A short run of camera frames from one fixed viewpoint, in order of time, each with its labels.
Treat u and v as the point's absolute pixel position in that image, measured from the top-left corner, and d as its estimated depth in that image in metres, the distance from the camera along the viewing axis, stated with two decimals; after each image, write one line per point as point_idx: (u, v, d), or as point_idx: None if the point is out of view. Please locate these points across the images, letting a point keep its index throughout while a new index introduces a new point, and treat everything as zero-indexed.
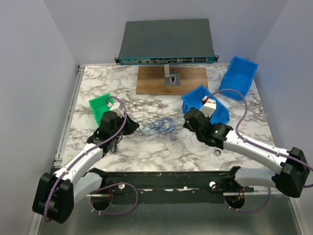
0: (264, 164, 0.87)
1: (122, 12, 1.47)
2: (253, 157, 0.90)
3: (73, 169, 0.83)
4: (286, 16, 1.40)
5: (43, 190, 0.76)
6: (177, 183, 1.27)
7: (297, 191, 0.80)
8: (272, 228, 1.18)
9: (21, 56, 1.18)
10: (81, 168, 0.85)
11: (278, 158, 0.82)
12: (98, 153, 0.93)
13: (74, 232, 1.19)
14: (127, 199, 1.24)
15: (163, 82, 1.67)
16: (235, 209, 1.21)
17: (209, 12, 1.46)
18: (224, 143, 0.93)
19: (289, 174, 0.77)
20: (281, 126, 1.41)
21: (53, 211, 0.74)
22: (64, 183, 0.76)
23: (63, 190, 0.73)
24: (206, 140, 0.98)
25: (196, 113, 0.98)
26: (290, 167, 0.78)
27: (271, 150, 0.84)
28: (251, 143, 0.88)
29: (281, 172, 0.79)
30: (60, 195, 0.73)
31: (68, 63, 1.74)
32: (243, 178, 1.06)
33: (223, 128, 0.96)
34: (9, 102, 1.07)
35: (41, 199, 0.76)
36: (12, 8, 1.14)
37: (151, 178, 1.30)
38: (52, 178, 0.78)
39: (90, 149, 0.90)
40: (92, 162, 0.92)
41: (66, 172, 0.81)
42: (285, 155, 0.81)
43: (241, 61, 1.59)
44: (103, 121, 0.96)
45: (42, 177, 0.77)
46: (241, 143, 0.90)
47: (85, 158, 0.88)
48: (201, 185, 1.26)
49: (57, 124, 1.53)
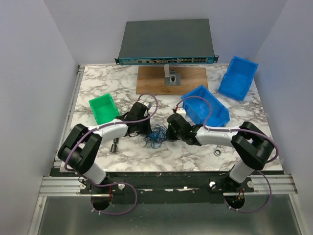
0: (228, 143, 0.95)
1: (122, 12, 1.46)
2: (219, 141, 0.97)
3: (102, 129, 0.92)
4: (286, 16, 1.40)
5: (75, 137, 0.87)
6: (177, 183, 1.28)
7: (257, 159, 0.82)
8: (271, 228, 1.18)
9: (22, 57, 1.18)
10: (108, 132, 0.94)
11: (230, 134, 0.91)
12: (123, 129, 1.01)
13: (74, 232, 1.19)
14: (127, 199, 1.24)
15: (163, 81, 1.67)
16: (235, 209, 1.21)
17: (210, 12, 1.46)
18: (196, 138, 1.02)
19: (238, 142, 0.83)
20: (281, 126, 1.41)
21: (76, 159, 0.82)
22: (95, 136, 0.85)
23: (94, 141, 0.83)
24: (186, 139, 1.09)
25: (176, 116, 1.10)
26: (240, 136, 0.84)
27: (225, 129, 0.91)
28: (212, 130, 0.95)
29: (234, 144, 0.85)
30: (89, 144, 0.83)
31: (68, 63, 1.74)
32: (234, 172, 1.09)
33: (197, 127, 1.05)
34: (9, 102, 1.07)
35: (68, 145, 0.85)
36: (12, 8, 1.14)
37: (151, 178, 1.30)
38: (83, 129, 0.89)
39: (120, 122, 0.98)
40: (117, 133, 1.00)
41: (97, 129, 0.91)
42: (236, 129, 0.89)
43: (241, 61, 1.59)
44: (135, 105, 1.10)
45: (76, 126, 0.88)
46: (207, 133, 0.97)
47: (114, 127, 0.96)
48: (201, 185, 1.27)
49: (57, 124, 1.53)
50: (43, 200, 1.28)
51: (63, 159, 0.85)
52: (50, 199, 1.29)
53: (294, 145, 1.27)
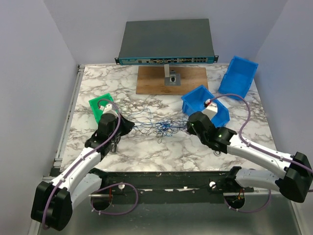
0: (266, 167, 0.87)
1: (122, 12, 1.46)
2: (257, 161, 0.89)
3: (70, 176, 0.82)
4: (286, 16, 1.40)
5: (41, 198, 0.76)
6: (177, 183, 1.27)
7: (301, 196, 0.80)
8: (272, 229, 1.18)
9: (22, 57, 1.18)
10: (78, 175, 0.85)
11: (281, 163, 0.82)
12: (96, 158, 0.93)
13: (74, 232, 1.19)
14: (127, 199, 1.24)
15: (163, 82, 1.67)
16: (235, 209, 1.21)
17: (209, 12, 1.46)
18: (228, 147, 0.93)
19: (292, 179, 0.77)
20: (281, 126, 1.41)
21: (52, 220, 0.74)
22: (62, 192, 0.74)
23: (61, 199, 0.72)
24: (210, 143, 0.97)
25: (201, 117, 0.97)
26: (294, 172, 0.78)
27: (275, 155, 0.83)
28: (254, 148, 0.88)
29: (285, 177, 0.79)
30: (58, 203, 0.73)
31: (68, 63, 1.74)
32: (244, 179, 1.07)
33: (227, 132, 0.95)
34: (9, 102, 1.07)
35: (38, 208, 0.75)
36: (12, 8, 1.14)
37: (151, 178, 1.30)
38: (49, 186, 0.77)
39: (87, 153, 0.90)
40: (91, 166, 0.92)
41: (63, 180, 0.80)
42: (289, 160, 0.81)
43: (241, 61, 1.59)
44: (100, 124, 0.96)
45: (38, 186, 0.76)
46: (244, 148, 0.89)
47: (83, 163, 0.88)
48: (201, 185, 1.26)
49: (57, 124, 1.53)
50: None
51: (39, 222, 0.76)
52: None
53: (294, 145, 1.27)
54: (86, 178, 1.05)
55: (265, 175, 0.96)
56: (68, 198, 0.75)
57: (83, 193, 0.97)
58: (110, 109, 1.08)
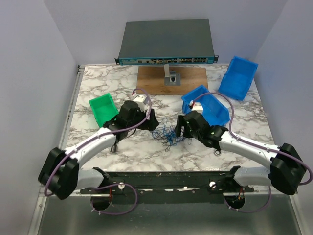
0: (256, 160, 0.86)
1: (122, 12, 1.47)
2: (247, 155, 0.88)
3: (82, 150, 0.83)
4: (286, 17, 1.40)
5: (51, 162, 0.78)
6: (177, 183, 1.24)
7: (291, 188, 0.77)
8: (272, 228, 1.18)
9: (22, 57, 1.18)
10: (90, 150, 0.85)
11: (268, 153, 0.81)
12: (110, 140, 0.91)
13: (74, 232, 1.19)
14: (127, 199, 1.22)
15: (163, 81, 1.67)
16: (235, 209, 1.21)
17: (209, 12, 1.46)
18: (220, 143, 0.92)
19: (278, 168, 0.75)
20: (281, 126, 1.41)
21: (55, 188, 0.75)
22: (71, 162, 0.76)
23: (69, 168, 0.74)
24: (204, 141, 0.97)
25: (196, 115, 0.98)
26: (280, 161, 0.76)
27: (262, 147, 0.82)
28: (243, 141, 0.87)
29: (272, 167, 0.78)
30: (65, 172, 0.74)
31: (68, 63, 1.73)
32: (242, 177, 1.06)
33: (220, 129, 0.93)
34: (9, 102, 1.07)
35: (47, 172, 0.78)
36: (12, 8, 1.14)
37: (151, 178, 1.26)
38: (61, 153, 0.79)
39: (104, 133, 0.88)
40: (104, 146, 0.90)
41: (75, 151, 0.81)
42: (275, 150, 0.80)
43: (241, 61, 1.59)
44: (123, 108, 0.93)
45: (52, 151, 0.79)
46: (234, 142, 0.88)
47: (98, 141, 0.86)
48: (201, 185, 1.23)
49: (57, 124, 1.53)
50: (43, 200, 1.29)
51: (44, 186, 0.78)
52: (50, 199, 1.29)
53: (294, 145, 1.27)
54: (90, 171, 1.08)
55: (261, 171, 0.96)
56: (76, 169, 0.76)
57: (82, 181, 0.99)
58: (141, 101, 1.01)
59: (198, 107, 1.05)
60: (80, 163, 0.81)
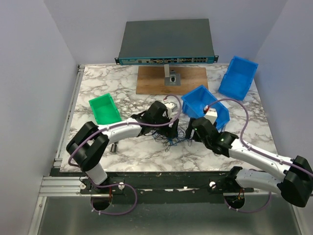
0: (267, 170, 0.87)
1: (122, 12, 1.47)
2: (258, 165, 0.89)
3: (112, 130, 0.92)
4: (286, 16, 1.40)
5: (83, 134, 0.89)
6: (177, 183, 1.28)
7: (302, 199, 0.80)
8: (272, 229, 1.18)
9: (22, 57, 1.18)
10: (118, 133, 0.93)
11: (281, 166, 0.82)
12: (135, 130, 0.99)
13: (74, 232, 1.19)
14: (127, 199, 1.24)
15: (163, 81, 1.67)
16: (235, 209, 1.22)
17: (209, 12, 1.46)
18: (229, 151, 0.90)
19: (292, 182, 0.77)
20: (281, 126, 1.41)
21: (80, 158, 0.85)
22: (102, 137, 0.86)
23: (100, 142, 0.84)
24: (212, 147, 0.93)
25: (204, 121, 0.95)
26: (294, 175, 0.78)
27: (275, 159, 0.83)
28: (255, 152, 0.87)
29: (285, 180, 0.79)
30: (95, 144, 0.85)
31: (68, 63, 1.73)
32: (244, 180, 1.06)
33: (229, 136, 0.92)
34: (9, 102, 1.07)
35: (76, 141, 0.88)
36: (12, 8, 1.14)
37: (152, 178, 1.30)
38: (93, 128, 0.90)
39: (133, 122, 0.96)
40: (128, 133, 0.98)
41: (106, 129, 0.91)
42: (289, 163, 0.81)
43: (242, 61, 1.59)
44: (153, 105, 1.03)
45: (86, 124, 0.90)
46: (245, 152, 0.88)
47: (125, 128, 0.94)
48: (201, 185, 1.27)
49: (57, 124, 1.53)
50: (43, 200, 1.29)
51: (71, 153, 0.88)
52: (50, 199, 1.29)
53: (295, 145, 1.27)
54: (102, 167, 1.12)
55: (266, 176, 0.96)
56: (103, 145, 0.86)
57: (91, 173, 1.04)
58: (170, 107, 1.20)
59: (212, 113, 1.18)
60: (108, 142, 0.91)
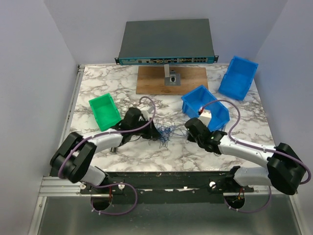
0: (255, 161, 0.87)
1: (122, 12, 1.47)
2: (246, 156, 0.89)
3: (97, 138, 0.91)
4: (286, 17, 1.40)
5: (68, 145, 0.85)
6: (177, 183, 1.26)
7: (291, 187, 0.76)
8: (272, 228, 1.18)
9: (22, 57, 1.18)
10: (103, 141, 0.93)
11: (265, 153, 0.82)
12: (117, 139, 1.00)
13: (74, 232, 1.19)
14: (127, 199, 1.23)
15: (163, 81, 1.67)
16: (235, 209, 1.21)
17: (209, 12, 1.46)
18: (219, 147, 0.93)
19: (275, 167, 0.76)
20: (281, 126, 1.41)
21: (68, 169, 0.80)
22: (89, 144, 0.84)
23: (88, 149, 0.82)
24: (204, 146, 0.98)
25: (194, 121, 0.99)
26: (277, 160, 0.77)
27: (258, 148, 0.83)
28: (241, 143, 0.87)
29: (269, 167, 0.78)
30: (84, 152, 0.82)
31: (68, 63, 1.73)
32: (242, 177, 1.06)
33: (219, 134, 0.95)
34: (9, 102, 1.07)
35: (61, 154, 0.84)
36: (13, 9, 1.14)
37: (151, 177, 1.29)
38: (78, 138, 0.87)
39: (115, 131, 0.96)
40: (110, 142, 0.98)
41: (91, 137, 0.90)
42: (272, 150, 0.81)
43: (241, 61, 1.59)
44: (127, 114, 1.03)
45: (70, 134, 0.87)
46: (233, 145, 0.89)
47: (109, 136, 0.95)
48: (201, 185, 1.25)
49: (57, 124, 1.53)
50: (43, 200, 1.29)
51: (56, 167, 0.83)
52: (50, 199, 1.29)
53: (295, 145, 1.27)
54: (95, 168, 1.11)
55: (260, 170, 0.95)
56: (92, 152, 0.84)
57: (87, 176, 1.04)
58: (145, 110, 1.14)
59: (207, 115, 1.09)
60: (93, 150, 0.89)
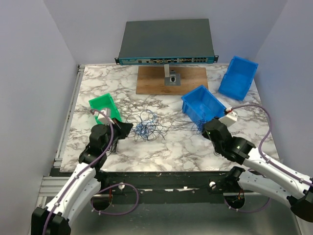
0: (283, 186, 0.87)
1: (122, 12, 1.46)
2: (273, 178, 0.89)
3: (64, 199, 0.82)
4: (286, 17, 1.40)
5: (36, 223, 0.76)
6: (177, 183, 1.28)
7: None
8: (272, 229, 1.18)
9: (22, 56, 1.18)
10: (73, 195, 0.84)
11: (301, 185, 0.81)
12: (91, 174, 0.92)
13: (74, 232, 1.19)
14: (127, 199, 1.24)
15: (163, 82, 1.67)
16: (235, 209, 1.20)
17: (209, 12, 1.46)
18: (245, 160, 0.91)
19: (310, 202, 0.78)
20: (281, 126, 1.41)
21: None
22: (57, 217, 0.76)
23: (57, 223, 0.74)
24: (225, 153, 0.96)
25: (219, 126, 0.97)
26: (312, 195, 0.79)
27: (295, 176, 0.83)
28: (273, 165, 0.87)
29: (302, 199, 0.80)
30: (55, 227, 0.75)
31: (68, 63, 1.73)
32: (247, 184, 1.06)
33: (244, 143, 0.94)
34: (9, 102, 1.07)
35: (36, 232, 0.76)
36: (13, 9, 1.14)
37: (151, 178, 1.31)
38: (45, 212, 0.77)
39: (81, 172, 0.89)
40: (87, 180, 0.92)
41: (57, 204, 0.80)
42: (309, 183, 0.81)
43: (241, 62, 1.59)
44: (91, 138, 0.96)
45: (34, 212, 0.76)
46: (263, 164, 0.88)
47: (77, 182, 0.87)
48: (201, 185, 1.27)
49: (57, 124, 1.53)
50: (43, 200, 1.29)
51: None
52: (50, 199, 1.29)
53: (295, 145, 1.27)
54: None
55: (274, 186, 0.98)
56: (64, 221, 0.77)
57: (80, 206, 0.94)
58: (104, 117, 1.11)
59: (230, 117, 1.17)
60: (67, 213, 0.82)
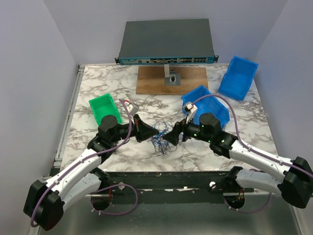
0: (267, 171, 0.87)
1: (122, 12, 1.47)
2: (257, 165, 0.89)
3: (65, 178, 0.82)
4: (286, 17, 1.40)
5: (33, 196, 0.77)
6: (177, 183, 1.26)
7: (303, 201, 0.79)
8: (272, 228, 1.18)
9: (22, 57, 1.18)
10: (74, 177, 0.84)
11: (281, 167, 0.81)
12: (95, 163, 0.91)
13: (74, 231, 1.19)
14: (127, 199, 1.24)
15: (163, 82, 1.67)
16: (235, 209, 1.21)
17: (209, 12, 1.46)
18: (230, 152, 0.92)
19: (291, 182, 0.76)
20: (281, 126, 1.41)
21: (39, 218, 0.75)
22: (53, 196, 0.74)
23: (51, 202, 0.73)
24: (213, 147, 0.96)
25: (213, 121, 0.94)
26: (293, 176, 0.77)
27: (275, 160, 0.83)
28: (255, 152, 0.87)
29: (284, 181, 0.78)
30: (48, 205, 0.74)
31: (68, 63, 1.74)
32: (245, 180, 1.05)
33: (230, 137, 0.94)
34: (10, 102, 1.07)
35: (30, 205, 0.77)
36: (13, 9, 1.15)
37: (151, 178, 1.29)
38: (42, 187, 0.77)
39: (87, 157, 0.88)
40: (89, 169, 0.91)
41: (56, 183, 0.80)
42: (289, 164, 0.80)
43: (241, 61, 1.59)
44: (100, 129, 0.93)
45: (33, 184, 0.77)
46: (246, 152, 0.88)
47: (81, 165, 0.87)
48: (201, 185, 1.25)
49: (57, 124, 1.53)
50: None
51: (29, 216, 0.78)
52: None
53: (295, 145, 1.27)
54: (84, 178, 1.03)
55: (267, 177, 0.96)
56: (59, 201, 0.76)
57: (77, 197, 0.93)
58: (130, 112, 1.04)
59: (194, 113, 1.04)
60: (63, 194, 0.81)
